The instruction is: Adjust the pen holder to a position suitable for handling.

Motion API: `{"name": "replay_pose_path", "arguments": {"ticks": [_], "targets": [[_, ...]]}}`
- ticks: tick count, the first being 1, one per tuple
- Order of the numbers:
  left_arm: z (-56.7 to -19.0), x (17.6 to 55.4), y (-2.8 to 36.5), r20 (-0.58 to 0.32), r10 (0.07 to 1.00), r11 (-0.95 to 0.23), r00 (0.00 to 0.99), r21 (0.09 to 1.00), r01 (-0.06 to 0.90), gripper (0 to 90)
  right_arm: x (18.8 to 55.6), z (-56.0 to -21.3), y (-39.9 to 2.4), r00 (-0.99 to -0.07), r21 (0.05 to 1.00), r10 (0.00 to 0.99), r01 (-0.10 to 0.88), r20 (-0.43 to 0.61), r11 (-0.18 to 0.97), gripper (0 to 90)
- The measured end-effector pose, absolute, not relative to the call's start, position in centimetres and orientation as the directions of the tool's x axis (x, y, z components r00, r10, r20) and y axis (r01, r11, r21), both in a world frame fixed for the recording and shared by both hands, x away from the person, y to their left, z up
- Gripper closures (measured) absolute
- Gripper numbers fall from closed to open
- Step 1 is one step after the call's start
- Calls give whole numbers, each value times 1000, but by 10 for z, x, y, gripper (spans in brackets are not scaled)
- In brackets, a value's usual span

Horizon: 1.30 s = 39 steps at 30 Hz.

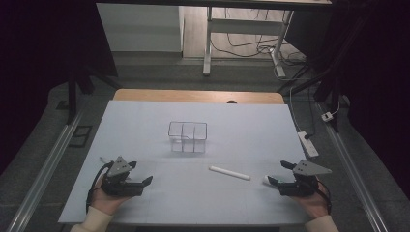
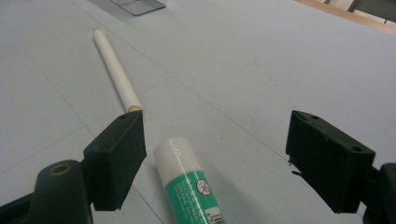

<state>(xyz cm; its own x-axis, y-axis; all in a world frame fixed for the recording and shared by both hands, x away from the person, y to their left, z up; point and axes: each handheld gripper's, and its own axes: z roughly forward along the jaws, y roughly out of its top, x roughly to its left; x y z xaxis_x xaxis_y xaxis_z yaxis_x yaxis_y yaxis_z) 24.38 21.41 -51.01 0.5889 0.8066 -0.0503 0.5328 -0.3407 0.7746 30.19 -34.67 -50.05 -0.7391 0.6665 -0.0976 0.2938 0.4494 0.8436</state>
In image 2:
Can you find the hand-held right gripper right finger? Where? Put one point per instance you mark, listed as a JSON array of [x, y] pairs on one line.
[[330, 161]]

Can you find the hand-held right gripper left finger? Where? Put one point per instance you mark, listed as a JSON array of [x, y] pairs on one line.
[[115, 161]]

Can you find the green and white glue stick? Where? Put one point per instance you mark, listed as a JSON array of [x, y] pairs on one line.
[[183, 186]]

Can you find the white stick with wooden ends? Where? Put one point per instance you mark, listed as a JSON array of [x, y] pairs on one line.
[[115, 68]]

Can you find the clear plastic organizer box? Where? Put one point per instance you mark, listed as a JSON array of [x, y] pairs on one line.
[[137, 7]]

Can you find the white board table cover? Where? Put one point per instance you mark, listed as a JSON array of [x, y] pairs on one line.
[[249, 77]]

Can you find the wooden table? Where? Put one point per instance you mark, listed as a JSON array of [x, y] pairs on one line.
[[342, 14]]

